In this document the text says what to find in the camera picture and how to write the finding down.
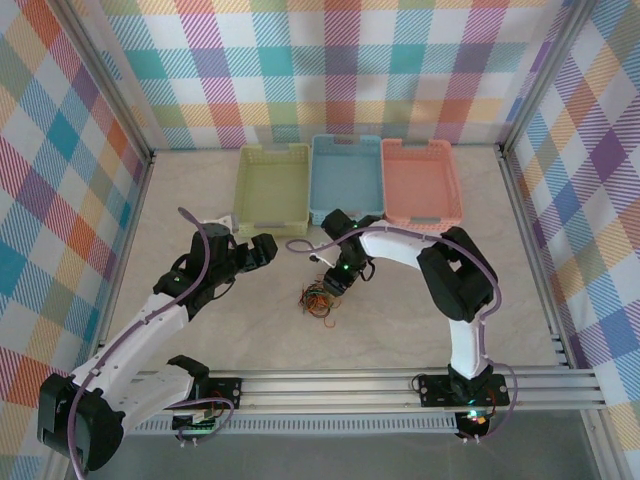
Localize green perforated plastic basket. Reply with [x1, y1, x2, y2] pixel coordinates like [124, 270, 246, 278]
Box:
[233, 143, 311, 239]

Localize blue perforated plastic basket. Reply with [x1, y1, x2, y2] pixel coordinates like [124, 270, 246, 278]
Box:
[308, 133, 389, 226]

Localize pink perforated plastic basket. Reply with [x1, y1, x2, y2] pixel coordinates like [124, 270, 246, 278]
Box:
[380, 138, 465, 236]

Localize green controller board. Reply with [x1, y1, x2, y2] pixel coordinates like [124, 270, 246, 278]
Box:
[171, 407, 224, 435]

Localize small controller board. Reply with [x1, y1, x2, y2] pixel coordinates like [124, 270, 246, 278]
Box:
[458, 408, 490, 429]

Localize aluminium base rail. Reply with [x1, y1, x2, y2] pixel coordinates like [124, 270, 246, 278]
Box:
[97, 367, 604, 412]

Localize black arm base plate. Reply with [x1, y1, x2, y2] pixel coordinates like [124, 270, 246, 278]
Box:
[418, 372, 512, 409]
[212, 377, 245, 410]

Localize grey slotted cable duct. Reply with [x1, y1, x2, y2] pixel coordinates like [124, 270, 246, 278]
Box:
[122, 417, 460, 437]

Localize aluminium frame post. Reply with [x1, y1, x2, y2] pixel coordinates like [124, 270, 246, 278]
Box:
[59, 0, 156, 166]
[497, 0, 599, 156]

